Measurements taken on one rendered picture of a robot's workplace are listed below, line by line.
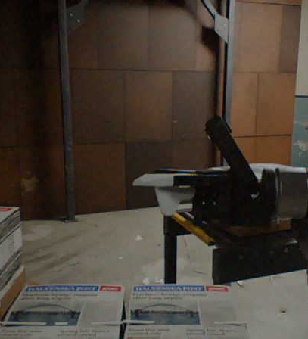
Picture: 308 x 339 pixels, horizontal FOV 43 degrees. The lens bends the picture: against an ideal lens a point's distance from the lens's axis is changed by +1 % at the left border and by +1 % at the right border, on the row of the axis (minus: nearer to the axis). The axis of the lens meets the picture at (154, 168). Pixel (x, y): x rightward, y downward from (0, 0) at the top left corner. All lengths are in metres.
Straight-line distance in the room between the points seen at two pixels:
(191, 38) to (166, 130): 1.08
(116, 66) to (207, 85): 1.13
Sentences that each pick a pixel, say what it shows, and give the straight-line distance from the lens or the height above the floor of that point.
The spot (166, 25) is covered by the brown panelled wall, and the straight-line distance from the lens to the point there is 4.69.
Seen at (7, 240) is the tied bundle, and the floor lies 1.00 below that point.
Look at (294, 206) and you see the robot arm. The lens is 0.59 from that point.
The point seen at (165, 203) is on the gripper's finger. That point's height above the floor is 1.21.
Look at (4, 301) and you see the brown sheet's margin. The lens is 1.08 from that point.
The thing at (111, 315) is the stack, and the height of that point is 0.83.
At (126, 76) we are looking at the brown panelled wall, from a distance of 4.49.
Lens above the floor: 1.36
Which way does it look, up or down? 11 degrees down
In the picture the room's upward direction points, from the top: straight up
